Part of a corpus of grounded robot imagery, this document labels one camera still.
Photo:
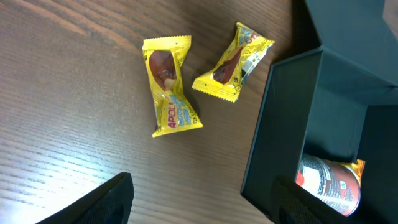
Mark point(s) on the orange Le-mond biscuit packet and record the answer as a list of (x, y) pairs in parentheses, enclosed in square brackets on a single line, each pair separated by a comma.
[(356, 168)]

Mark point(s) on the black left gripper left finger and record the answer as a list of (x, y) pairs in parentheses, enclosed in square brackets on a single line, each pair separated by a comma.
[(109, 203)]

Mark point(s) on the yellow snack packet with chocolate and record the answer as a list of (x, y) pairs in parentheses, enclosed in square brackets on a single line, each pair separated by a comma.
[(163, 57)]

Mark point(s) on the red Pringles can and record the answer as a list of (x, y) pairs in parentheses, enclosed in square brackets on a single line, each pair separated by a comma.
[(331, 182)]

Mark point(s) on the dark green gift box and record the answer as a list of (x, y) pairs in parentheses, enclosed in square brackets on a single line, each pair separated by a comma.
[(334, 97)]

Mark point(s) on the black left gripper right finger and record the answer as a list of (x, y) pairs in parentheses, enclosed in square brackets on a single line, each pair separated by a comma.
[(292, 204)]

